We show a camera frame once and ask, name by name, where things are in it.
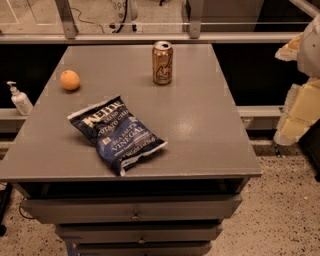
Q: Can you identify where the white pump bottle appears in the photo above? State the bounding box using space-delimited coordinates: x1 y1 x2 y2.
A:
7 81 33 116

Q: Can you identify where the metal railing frame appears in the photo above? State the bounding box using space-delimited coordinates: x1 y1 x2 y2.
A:
0 0 320 131

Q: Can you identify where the orange fruit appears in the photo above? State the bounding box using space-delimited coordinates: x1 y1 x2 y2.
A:
60 70 80 91

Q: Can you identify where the blue potato chip bag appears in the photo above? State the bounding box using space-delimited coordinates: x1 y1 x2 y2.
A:
68 96 167 176

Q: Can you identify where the white machine base background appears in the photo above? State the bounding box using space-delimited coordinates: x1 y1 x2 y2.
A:
109 0 138 33

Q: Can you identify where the black cable on floor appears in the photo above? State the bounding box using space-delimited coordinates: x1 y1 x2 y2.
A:
18 197 36 220

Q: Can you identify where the grey drawer cabinet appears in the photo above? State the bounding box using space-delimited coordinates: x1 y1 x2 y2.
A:
1 44 261 256

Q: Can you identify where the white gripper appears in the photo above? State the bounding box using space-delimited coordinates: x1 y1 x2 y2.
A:
273 13 320 146

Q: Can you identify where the orange soda can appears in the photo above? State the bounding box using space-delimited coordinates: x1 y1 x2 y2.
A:
152 41 173 85

